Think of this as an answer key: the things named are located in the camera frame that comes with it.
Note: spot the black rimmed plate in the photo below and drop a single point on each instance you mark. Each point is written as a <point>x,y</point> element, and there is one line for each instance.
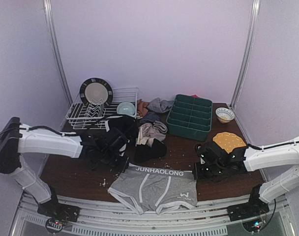
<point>94,91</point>

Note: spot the aluminium frame post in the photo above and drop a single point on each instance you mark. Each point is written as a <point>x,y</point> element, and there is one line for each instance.
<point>247,52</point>
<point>55,47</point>

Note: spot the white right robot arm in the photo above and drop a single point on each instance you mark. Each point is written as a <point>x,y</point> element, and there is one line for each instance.
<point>259,157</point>

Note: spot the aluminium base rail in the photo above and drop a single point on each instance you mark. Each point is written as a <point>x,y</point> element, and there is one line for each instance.
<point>99,218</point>

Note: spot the yellow plate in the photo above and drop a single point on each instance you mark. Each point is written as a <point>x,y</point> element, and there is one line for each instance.
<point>228,141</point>

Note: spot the brown crumpled underwear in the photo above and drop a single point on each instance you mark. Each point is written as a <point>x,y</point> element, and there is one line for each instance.
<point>142,108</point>

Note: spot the blue striped underwear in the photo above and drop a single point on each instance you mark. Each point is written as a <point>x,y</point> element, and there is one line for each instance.
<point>150,117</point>

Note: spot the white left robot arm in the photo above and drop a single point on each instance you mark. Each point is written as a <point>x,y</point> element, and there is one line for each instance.
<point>17,138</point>

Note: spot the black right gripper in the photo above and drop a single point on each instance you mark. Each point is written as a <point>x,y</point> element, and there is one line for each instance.
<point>199,174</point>

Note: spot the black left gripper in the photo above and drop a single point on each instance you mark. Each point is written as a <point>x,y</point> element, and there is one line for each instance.
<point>123,162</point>

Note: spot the grey crumpled underwear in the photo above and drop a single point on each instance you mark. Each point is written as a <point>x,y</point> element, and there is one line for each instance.
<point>160,105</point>

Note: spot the black crumpled underwear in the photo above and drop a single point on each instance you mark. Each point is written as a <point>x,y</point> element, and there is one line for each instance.
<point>145,153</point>

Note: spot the left aluminium frame post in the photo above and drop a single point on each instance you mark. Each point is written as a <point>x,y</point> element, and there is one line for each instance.
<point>55,47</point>

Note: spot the light blue bowl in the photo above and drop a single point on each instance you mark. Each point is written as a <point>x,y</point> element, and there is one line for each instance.
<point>126,108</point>

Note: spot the white wire dish rack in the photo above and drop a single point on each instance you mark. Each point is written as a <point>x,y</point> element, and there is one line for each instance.
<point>84,114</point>

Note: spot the right aluminium frame post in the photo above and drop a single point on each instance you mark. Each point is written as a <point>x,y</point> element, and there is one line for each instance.
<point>247,52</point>

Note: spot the green compartment tray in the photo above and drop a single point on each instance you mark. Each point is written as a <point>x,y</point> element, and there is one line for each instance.
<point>190,117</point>

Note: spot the patterned white bowl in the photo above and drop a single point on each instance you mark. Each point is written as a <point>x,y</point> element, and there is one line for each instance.
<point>224,115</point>

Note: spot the grey boxer briefs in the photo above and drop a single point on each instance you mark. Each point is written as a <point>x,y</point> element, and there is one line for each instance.
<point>161,190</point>

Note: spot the beige striped underwear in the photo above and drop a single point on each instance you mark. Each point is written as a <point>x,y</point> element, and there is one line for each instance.
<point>150,132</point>

